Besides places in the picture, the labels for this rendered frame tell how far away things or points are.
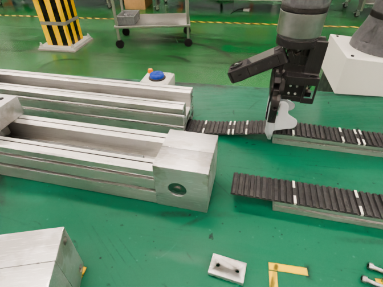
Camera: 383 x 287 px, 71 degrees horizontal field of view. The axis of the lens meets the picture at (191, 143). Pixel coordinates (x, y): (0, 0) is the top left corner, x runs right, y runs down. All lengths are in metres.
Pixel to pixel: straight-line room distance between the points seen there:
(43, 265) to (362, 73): 0.84
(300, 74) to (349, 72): 0.34
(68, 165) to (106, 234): 0.14
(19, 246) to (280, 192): 0.38
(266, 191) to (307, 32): 0.27
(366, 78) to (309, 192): 0.48
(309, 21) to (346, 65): 0.38
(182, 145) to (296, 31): 0.27
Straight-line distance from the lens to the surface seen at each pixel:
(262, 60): 0.53
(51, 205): 0.55
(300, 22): 0.50
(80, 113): 0.72
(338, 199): 0.51
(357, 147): 0.67
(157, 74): 0.76
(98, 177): 0.50
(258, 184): 0.49
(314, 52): 0.54
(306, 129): 0.64
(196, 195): 0.45
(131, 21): 3.52
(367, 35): 0.94
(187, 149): 0.45
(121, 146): 0.53
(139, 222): 0.48
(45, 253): 0.37
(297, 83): 0.54
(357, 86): 0.91
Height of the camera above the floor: 1.16
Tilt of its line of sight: 39 degrees down
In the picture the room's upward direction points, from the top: 1 degrees counter-clockwise
